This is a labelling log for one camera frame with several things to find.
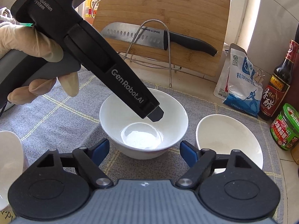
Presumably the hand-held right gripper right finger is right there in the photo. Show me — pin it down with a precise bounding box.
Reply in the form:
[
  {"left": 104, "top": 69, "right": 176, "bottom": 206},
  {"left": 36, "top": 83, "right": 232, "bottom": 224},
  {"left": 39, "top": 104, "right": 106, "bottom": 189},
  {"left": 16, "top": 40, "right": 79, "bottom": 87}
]
[{"left": 176, "top": 140, "right": 251, "bottom": 188}]

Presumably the yellow-label cooking wine bottle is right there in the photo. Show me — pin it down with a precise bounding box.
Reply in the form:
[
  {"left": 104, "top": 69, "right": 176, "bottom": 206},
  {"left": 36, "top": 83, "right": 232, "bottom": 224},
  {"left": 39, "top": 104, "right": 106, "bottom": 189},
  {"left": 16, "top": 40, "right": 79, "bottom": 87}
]
[{"left": 84, "top": 0, "right": 103, "bottom": 19}]

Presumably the blue white salt bag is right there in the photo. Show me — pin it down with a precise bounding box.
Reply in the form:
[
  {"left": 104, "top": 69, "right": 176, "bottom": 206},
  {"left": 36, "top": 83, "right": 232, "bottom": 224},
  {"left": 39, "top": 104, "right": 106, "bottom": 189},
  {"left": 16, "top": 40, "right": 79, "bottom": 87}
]
[{"left": 223, "top": 49, "right": 262, "bottom": 118}]

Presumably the white seasoning bag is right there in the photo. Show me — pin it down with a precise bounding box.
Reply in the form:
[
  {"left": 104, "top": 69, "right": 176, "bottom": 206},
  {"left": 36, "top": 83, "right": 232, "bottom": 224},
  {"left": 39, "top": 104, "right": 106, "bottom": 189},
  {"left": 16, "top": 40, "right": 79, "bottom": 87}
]
[{"left": 214, "top": 43, "right": 248, "bottom": 98}]

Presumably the metal wire rack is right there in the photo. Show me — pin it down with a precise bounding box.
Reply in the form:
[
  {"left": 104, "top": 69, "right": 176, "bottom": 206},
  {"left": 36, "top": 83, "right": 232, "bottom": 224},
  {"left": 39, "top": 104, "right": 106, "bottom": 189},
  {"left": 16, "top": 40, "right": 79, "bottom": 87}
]
[{"left": 120, "top": 20, "right": 182, "bottom": 87}]

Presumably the bamboo cutting board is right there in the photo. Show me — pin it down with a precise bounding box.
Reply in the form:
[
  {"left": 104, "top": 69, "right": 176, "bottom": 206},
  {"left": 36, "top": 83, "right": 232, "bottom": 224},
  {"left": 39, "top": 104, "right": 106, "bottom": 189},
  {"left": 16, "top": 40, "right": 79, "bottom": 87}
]
[{"left": 92, "top": 0, "right": 232, "bottom": 77}]

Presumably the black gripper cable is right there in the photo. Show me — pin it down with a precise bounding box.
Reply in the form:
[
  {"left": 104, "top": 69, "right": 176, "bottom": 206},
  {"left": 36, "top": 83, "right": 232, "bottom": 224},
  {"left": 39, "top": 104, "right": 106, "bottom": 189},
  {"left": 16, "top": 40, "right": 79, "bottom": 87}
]
[{"left": 0, "top": 100, "right": 12, "bottom": 119}]

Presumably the dark vinegar bottle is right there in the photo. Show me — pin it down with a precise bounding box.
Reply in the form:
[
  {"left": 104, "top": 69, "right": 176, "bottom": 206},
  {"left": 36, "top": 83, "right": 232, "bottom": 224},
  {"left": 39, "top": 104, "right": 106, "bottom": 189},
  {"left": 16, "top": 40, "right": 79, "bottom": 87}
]
[{"left": 259, "top": 40, "right": 299, "bottom": 121}]

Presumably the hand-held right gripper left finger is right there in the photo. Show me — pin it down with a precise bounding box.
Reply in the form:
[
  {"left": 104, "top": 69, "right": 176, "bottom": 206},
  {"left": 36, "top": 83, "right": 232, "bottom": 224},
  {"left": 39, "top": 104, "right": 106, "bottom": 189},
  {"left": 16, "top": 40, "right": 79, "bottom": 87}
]
[{"left": 36, "top": 138, "right": 113, "bottom": 188}]

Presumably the printed plaid table cloth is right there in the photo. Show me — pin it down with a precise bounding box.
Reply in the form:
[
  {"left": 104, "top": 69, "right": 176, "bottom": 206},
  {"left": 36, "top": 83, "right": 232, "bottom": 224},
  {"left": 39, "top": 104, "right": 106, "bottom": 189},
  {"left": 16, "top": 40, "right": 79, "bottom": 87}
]
[{"left": 0, "top": 64, "right": 285, "bottom": 224}]

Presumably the binder clip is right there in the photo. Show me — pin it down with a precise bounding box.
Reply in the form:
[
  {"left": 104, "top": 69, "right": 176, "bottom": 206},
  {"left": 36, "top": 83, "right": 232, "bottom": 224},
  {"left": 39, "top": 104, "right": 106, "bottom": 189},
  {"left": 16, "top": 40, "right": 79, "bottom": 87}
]
[{"left": 253, "top": 69, "right": 265, "bottom": 84}]

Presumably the person's left hand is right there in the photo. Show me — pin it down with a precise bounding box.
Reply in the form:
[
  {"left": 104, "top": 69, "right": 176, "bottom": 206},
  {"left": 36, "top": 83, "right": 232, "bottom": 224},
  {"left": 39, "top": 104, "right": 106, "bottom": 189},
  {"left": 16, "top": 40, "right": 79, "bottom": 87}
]
[{"left": 0, "top": 24, "right": 79, "bottom": 105}]

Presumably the green-lidded sauce jar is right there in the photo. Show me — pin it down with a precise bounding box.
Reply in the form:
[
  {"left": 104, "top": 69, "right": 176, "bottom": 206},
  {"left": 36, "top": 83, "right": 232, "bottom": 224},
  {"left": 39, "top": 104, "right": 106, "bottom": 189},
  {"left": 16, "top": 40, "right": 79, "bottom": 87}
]
[{"left": 270, "top": 103, "right": 299, "bottom": 151}]

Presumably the black-handled kitchen knife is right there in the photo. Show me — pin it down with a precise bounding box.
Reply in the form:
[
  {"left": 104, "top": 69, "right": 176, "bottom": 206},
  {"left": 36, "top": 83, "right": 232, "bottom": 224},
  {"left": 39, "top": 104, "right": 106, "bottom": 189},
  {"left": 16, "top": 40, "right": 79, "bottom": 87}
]
[{"left": 101, "top": 22, "right": 218, "bottom": 57}]

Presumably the white pink-flower bowl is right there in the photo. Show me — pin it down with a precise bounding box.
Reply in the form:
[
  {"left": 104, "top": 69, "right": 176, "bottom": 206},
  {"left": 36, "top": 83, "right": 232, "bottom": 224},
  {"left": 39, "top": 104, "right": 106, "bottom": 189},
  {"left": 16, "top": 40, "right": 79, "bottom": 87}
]
[
  {"left": 99, "top": 88, "right": 189, "bottom": 160},
  {"left": 195, "top": 114, "right": 264, "bottom": 174},
  {"left": 0, "top": 131, "right": 30, "bottom": 211}
]

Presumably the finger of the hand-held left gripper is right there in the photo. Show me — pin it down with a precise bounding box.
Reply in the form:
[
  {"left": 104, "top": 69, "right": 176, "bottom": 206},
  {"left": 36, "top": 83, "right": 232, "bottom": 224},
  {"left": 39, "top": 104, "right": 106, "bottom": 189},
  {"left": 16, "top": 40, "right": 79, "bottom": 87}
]
[{"left": 147, "top": 105, "right": 164, "bottom": 122}]

